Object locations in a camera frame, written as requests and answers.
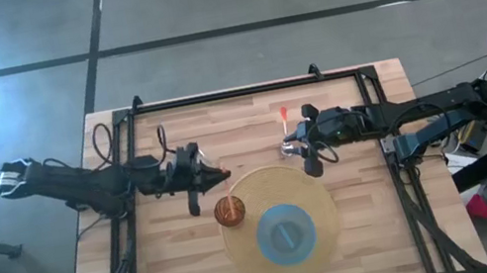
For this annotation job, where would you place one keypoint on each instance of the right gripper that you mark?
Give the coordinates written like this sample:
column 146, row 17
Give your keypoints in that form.
column 337, row 126

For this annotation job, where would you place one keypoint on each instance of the blue plate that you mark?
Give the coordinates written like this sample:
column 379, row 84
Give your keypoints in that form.
column 276, row 251

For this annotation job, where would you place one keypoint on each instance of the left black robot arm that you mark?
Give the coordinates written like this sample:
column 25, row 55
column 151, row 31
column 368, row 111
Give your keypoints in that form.
column 81, row 185

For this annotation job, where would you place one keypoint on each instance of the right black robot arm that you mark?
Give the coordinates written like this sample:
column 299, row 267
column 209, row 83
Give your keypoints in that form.
column 443, row 98

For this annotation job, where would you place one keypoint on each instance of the amber glass cup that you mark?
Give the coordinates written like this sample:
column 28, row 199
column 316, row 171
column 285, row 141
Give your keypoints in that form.
column 223, row 214

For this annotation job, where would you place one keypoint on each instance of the black aluminium table frame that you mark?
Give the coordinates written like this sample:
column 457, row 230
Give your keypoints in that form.
column 240, row 92

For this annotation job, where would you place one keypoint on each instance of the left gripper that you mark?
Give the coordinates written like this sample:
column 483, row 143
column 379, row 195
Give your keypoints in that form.
column 188, row 166

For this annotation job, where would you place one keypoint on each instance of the round woven placemat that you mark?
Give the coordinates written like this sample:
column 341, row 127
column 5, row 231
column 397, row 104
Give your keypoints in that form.
column 312, row 184

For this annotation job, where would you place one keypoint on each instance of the red object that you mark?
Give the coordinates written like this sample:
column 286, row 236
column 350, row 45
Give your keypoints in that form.
column 480, row 210

